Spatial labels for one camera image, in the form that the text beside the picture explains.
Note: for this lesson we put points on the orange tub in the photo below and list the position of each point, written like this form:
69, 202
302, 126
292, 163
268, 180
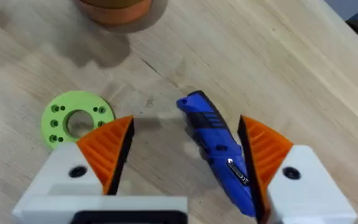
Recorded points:
113, 11

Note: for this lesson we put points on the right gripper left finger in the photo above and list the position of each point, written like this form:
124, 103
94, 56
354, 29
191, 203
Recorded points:
73, 168

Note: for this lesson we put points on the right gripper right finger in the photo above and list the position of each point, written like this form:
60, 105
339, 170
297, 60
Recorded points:
297, 177

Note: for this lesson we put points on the green disc with holes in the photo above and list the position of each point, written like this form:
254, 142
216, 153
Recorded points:
73, 118

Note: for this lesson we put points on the blue electric screwdriver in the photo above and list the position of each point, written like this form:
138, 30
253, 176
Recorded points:
219, 146

